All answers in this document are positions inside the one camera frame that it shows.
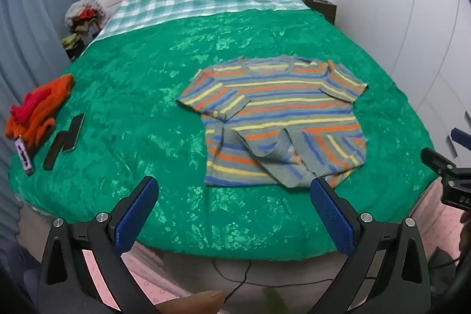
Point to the dark slim remote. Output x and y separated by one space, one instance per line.
54 150

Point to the pink dotted pants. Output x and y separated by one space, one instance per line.
438 229

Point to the green patterned blanket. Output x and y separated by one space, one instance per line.
140 108

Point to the orange and red clothes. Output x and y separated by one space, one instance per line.
40 108

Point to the grey blue curtain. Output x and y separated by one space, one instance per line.
29 12

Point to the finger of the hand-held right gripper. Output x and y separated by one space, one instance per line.
461 135
436 158

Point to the dark wooden nightstand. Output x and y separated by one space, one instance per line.
323 7

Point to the white wardrobe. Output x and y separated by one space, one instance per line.
412 5

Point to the green checked bed sheet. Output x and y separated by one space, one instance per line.
191 3

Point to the black smartphone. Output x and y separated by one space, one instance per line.
74 132

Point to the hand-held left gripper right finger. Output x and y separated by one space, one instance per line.
333 214

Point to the small white tube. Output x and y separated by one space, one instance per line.
24 155

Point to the striped knit sweater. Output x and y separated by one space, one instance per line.
274 122

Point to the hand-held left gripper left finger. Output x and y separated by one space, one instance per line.
134 214

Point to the pile of mixed clothes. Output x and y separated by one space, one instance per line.
84 23

